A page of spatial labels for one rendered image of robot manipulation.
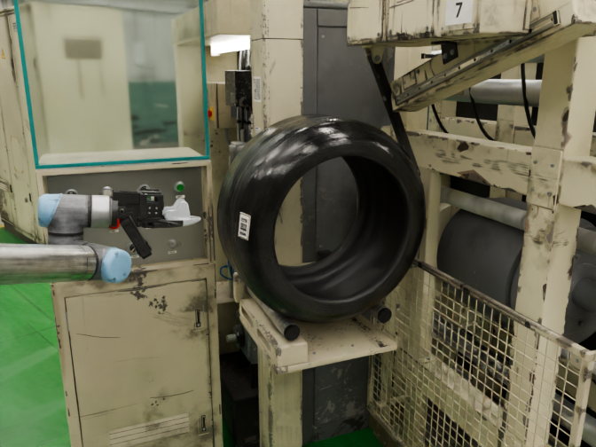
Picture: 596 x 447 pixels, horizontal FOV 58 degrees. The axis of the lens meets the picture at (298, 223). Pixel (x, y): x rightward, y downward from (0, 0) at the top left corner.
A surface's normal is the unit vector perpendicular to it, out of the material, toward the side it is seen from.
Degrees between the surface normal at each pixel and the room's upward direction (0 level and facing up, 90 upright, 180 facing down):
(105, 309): 90
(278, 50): 90
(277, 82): 90
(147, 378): 91
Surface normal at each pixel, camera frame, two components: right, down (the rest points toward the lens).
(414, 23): -0.93, 0.10
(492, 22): 0.37, 0.25
